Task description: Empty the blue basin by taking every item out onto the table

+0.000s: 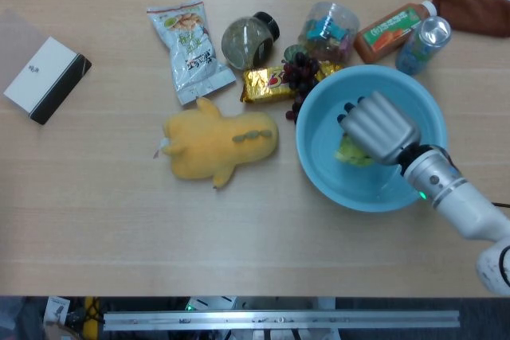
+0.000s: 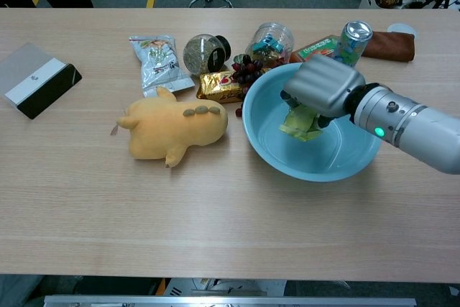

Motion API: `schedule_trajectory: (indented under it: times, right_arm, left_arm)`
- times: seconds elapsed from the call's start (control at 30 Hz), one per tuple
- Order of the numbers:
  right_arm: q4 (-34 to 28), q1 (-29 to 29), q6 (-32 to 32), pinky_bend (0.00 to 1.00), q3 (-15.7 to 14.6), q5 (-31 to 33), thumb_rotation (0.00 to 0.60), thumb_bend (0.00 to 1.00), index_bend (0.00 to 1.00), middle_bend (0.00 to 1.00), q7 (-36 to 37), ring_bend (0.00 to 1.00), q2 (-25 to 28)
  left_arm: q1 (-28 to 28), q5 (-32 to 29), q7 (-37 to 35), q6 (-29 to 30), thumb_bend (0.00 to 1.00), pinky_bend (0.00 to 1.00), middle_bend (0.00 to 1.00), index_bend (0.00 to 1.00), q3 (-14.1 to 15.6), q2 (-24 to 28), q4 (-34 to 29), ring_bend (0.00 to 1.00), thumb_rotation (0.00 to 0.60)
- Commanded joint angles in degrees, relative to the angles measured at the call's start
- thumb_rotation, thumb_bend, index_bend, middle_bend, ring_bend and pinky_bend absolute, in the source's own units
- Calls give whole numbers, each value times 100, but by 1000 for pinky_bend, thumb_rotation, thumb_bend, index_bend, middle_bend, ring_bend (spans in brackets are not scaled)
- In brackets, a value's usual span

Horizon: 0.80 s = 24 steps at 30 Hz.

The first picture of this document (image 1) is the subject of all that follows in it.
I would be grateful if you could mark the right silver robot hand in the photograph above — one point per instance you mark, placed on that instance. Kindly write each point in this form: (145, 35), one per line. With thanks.
(382, 129)

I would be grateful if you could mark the green snack package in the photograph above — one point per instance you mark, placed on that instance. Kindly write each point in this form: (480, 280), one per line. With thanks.
(350, 155)

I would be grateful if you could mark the blue drink can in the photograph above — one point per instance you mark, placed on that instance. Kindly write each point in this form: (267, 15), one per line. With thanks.
(418, 49)

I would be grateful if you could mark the yellow plush toy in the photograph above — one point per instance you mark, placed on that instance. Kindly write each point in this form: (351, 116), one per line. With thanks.
(215, 145)

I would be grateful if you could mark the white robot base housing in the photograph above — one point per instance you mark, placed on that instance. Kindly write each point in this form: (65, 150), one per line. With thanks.
(211, 303)

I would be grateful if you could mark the silver nut snack bag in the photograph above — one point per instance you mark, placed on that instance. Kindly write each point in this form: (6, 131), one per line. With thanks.
(191, 49)

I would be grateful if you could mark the white and black box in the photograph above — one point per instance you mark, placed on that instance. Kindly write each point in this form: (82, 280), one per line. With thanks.
(44, 77)

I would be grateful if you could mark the light blue plastic basin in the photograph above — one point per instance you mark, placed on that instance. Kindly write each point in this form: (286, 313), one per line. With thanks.
(318, 133)

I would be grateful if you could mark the orange juice bottle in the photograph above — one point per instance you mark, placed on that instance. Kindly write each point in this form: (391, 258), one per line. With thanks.
(384, 33)

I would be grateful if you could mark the dark purple grape bunch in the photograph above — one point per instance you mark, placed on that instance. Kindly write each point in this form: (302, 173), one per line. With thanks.
(303, 71)

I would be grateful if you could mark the gold wrapped biscuit pack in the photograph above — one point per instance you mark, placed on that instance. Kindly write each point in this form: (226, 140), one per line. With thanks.
(261, 85)

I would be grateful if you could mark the brown cloth pouch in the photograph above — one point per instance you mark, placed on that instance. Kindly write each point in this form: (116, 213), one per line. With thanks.
(474, 11)

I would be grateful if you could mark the glass jar black lid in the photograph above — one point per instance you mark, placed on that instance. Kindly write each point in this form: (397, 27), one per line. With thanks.
(243, 41)

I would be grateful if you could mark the aluminium rail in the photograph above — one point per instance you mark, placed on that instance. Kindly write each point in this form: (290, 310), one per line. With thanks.
(279, 320)

